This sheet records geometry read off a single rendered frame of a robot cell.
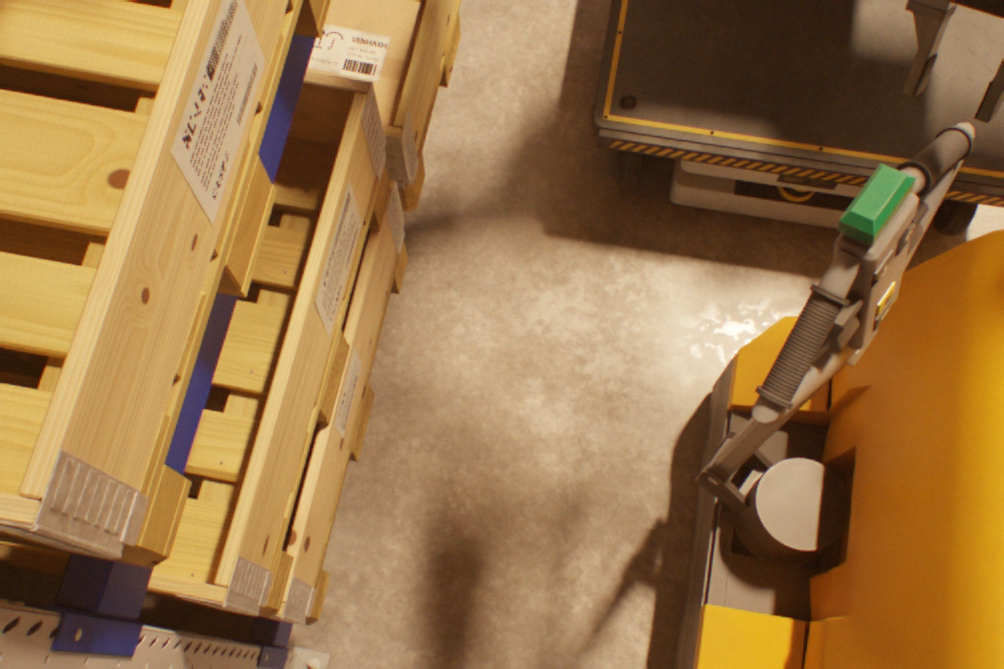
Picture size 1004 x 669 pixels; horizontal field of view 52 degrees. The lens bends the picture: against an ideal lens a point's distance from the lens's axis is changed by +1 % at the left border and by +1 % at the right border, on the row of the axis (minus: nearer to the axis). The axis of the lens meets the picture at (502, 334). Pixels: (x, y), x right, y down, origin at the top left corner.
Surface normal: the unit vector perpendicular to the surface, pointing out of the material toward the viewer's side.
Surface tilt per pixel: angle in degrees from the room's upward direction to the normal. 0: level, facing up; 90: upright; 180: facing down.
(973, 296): 68
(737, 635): 22
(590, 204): 0
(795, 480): 0
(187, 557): 0
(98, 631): 90
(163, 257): 90
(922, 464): 74
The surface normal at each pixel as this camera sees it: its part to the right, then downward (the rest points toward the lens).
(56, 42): 0.00, -0.33
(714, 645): -0.37, -0.37
